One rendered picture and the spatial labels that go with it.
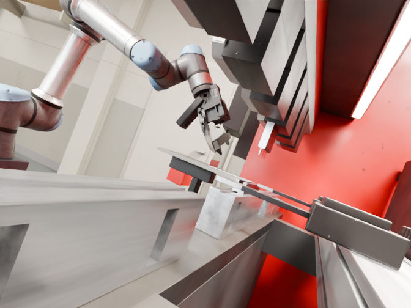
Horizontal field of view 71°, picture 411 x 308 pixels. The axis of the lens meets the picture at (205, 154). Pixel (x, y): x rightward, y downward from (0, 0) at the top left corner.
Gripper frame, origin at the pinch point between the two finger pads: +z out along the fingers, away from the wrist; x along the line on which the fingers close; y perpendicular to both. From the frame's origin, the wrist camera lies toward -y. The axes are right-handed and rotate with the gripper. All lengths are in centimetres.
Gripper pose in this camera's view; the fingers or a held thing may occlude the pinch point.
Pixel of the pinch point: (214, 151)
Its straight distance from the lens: 89.2
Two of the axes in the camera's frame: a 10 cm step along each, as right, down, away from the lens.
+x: 3.5, 1.2, 9.3
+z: 2.8, 9.3, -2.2
